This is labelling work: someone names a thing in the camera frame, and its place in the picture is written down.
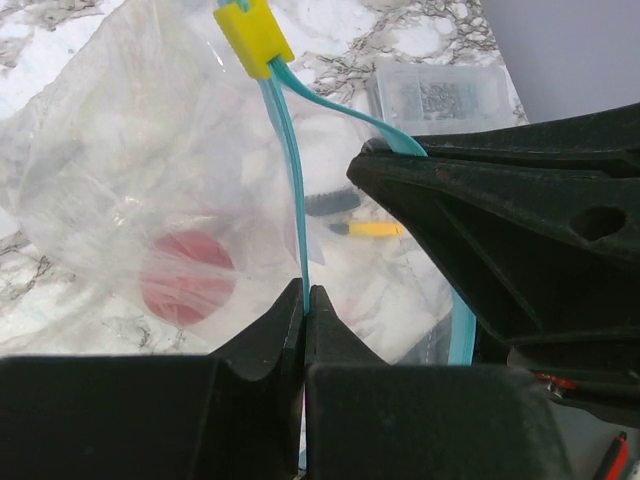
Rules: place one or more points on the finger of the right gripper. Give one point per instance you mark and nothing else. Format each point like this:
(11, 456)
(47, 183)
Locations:
(606, 141)
(540, 255)

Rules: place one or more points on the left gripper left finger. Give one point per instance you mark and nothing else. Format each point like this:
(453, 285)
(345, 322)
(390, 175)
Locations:
(231, 414)

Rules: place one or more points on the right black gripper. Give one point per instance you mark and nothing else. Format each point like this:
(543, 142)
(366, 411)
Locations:
(594, 392)

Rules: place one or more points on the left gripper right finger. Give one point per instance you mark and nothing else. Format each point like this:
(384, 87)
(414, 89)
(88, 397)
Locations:
(366, 419)

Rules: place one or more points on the clear zip top bag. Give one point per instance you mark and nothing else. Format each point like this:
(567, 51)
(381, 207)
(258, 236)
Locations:
(187, 117)

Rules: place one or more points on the yellow black utility knife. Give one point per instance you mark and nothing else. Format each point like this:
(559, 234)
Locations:
(368, 229)

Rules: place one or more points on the clear plastic screw box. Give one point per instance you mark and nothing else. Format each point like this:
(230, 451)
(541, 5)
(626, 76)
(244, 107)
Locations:
(421, 99)

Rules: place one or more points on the black comb strip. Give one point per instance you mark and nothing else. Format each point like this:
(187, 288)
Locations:
(331, 203)

